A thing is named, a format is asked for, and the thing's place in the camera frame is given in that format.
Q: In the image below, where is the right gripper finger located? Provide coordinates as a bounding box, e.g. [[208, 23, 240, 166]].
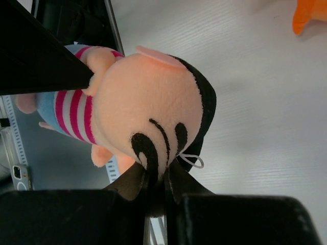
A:
[[1, 1, 93, 95]]

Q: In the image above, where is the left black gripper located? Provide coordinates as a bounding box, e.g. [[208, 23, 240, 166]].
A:
[[1, 159, 321, 244]]

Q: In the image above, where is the boy plush red dot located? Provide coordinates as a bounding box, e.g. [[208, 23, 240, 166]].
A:
[[16, 44, 217, 176]]

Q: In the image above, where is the orange plush toy right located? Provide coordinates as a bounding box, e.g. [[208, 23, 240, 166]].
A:
[[292, 0, 326, 35]]

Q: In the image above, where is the white slotted cable duct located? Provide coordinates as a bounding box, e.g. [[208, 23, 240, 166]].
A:
[[2, 95, 28, 166]]

